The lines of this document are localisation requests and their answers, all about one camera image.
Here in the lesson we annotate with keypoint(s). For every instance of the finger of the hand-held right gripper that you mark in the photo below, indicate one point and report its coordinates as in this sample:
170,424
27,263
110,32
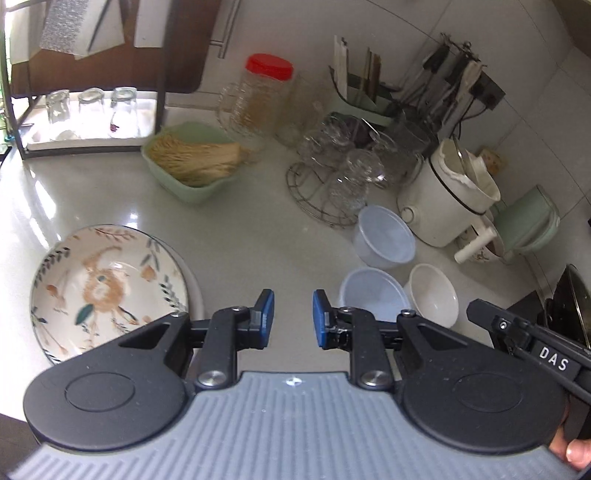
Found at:
489,316

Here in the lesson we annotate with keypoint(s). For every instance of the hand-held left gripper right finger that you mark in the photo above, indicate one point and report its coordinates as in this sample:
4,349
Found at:
320,318

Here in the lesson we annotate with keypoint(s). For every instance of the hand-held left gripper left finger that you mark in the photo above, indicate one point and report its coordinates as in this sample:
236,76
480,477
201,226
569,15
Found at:
265,318

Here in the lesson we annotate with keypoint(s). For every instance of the pale blue plastic bowl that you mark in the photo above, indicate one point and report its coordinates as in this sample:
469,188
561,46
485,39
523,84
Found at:
385,237
369,293

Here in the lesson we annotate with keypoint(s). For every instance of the white ceramic bowl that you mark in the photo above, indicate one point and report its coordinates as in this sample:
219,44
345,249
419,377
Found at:
431,295

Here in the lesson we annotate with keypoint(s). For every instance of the large plate with red flower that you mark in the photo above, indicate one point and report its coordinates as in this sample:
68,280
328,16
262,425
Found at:
195,295

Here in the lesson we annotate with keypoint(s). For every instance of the deep floral plate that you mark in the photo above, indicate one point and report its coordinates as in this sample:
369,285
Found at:
104,286

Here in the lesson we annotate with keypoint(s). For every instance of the person's right hand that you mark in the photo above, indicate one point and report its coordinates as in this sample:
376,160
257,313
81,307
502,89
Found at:
575,452

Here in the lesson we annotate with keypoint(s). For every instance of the black induction cooktop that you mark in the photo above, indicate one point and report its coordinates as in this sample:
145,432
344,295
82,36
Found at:
526,303

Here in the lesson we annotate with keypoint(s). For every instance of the black wok with lid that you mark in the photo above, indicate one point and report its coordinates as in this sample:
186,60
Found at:
570,304

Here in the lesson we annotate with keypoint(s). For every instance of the floral bowl with brown filling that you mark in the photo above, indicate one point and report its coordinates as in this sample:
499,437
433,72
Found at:
485,251

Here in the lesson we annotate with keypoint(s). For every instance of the pale green electric kettle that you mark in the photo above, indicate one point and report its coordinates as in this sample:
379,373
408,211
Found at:
526,221

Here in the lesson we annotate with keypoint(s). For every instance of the white electric cooking pot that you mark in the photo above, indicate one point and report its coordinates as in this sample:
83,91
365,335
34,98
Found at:
438,203

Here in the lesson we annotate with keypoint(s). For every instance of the green plastic basket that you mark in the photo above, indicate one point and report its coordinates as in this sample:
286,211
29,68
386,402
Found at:
194,191

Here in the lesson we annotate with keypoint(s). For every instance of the cluster of clear glass cups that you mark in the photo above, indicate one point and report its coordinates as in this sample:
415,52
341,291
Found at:
351,170

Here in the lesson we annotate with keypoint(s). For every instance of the yellow box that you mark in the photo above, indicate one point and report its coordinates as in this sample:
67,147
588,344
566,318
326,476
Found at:
491,161

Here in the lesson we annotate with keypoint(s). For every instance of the dried noodles bundle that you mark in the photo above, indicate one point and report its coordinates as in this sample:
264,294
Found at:
194,159

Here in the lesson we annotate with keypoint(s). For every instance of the tall clear glass jug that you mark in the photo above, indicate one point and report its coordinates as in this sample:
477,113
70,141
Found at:
412,138

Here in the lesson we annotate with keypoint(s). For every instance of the clear glass jar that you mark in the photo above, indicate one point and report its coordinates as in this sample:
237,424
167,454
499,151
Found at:
304,110

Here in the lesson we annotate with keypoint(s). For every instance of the clear glass mug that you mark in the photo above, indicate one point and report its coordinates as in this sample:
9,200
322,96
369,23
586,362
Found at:
238,110

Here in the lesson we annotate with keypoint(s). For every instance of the green chopstick holder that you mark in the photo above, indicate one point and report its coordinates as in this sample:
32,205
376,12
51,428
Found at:
369,104

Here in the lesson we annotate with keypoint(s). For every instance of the red-lid plastic jar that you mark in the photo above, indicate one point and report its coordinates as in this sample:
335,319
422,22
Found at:
272,78

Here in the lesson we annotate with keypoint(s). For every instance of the black metal dish rack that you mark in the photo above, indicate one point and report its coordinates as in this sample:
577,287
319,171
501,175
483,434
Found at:
161,92

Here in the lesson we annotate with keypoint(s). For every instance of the clear glass tumbler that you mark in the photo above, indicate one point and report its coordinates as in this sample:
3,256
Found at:
91,110
57,113
124,110

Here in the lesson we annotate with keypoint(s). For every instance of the hanging utensils hook rack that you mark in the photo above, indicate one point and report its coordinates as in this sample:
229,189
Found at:
443,69

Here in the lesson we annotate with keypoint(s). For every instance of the brown chopsticks bundle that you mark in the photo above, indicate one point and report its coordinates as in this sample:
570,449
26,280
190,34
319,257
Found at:
371,69

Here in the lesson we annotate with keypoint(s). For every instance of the white chopsticks bundle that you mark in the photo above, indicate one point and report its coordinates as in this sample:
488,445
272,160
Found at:
341,64

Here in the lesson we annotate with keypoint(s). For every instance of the dark wooden cutting board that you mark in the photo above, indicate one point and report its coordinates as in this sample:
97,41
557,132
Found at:
184,55

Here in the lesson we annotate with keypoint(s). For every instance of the translucent patterned sheet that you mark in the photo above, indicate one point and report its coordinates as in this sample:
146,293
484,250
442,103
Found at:
69,23

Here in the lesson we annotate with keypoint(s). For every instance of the black wall power strip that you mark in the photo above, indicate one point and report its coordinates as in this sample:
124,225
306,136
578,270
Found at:
489,92

